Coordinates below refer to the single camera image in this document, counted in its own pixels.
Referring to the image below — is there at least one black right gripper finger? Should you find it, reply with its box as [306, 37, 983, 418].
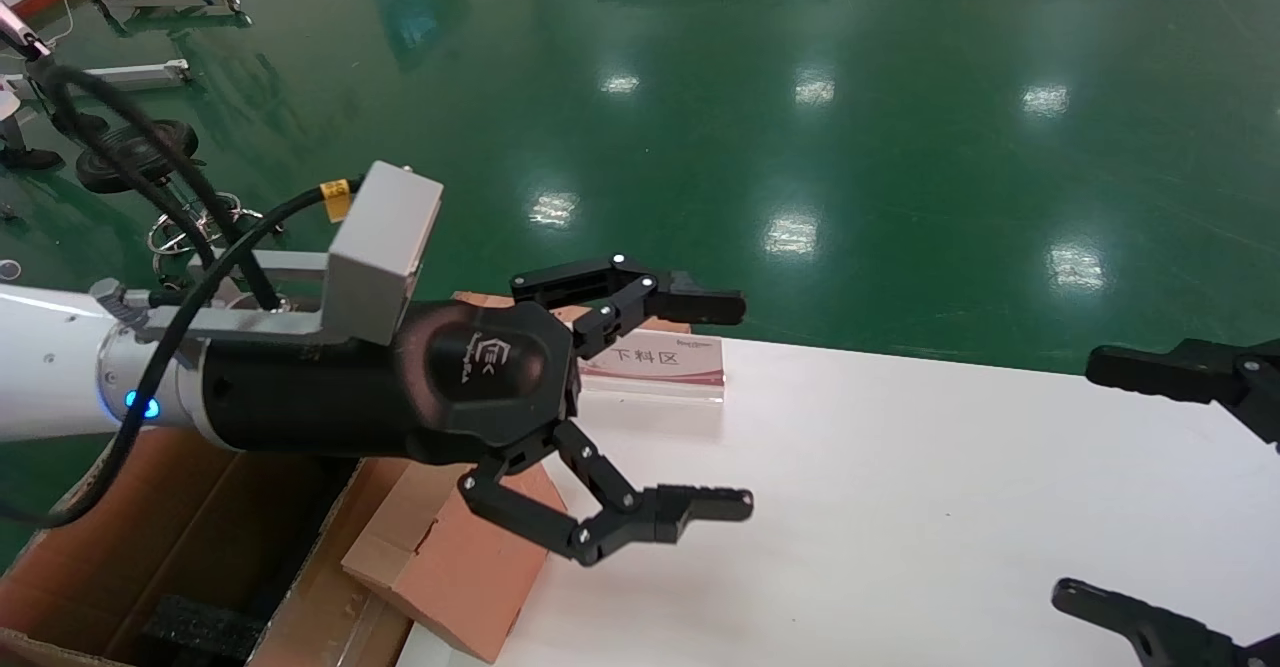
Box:
[1051, 577, 1280, 667]
[1086, 337, 1280, 448]

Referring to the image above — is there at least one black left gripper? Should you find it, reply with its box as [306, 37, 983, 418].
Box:
[195, 254, 754, 568]

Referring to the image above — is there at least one small cardboard box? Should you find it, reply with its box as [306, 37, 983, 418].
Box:
[342, 452, 569, 664]

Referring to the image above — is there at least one large cardboard box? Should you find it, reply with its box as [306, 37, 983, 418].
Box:
[0, 427, 416, 667]

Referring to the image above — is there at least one acrylic sign with red stripe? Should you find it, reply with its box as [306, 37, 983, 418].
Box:
[575, 327, 727, 406]

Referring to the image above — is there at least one black foam block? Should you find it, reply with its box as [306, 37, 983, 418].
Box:
[140, 595, 269, 663]

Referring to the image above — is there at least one black stool with chrome base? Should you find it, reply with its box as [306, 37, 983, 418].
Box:
[76, 119, 286, 288]

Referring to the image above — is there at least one white metal stand base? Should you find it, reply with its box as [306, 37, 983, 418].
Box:
[0, 59, 191, 98]
[83, 0, 251, 33]

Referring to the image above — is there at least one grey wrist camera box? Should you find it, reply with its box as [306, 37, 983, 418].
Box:
[320, 160, 444, 346]

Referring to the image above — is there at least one thin black cable yellow tag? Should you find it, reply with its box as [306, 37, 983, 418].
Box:
[0, 179, 363, 530]

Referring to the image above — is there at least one thick black corrugated cable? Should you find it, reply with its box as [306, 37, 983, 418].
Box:
[28, 52, 283, 313]

